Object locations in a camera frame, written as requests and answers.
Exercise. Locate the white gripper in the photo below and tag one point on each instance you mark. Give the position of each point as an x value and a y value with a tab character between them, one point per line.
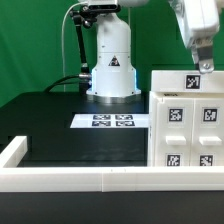
198	22

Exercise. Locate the small white tagged block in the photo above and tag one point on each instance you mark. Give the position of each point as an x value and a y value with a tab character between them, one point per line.
186	81

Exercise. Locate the white door panel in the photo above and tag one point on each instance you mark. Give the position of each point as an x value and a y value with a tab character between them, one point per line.
176	136
208	133

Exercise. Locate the white cabinet box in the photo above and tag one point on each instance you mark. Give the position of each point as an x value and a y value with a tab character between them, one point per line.
157	111

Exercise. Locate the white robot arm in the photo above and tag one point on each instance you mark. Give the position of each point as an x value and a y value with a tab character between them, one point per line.
113	79

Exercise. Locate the flat white tagged panel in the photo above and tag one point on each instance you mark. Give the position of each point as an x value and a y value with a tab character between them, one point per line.
110	121

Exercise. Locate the black camera on mount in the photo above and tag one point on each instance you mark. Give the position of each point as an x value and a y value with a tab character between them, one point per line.
103	6

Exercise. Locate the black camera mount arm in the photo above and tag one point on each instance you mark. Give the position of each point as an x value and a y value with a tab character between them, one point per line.
84	83

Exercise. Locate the white U-shaped fence frame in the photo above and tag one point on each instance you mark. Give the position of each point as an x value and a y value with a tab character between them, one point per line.
101	179

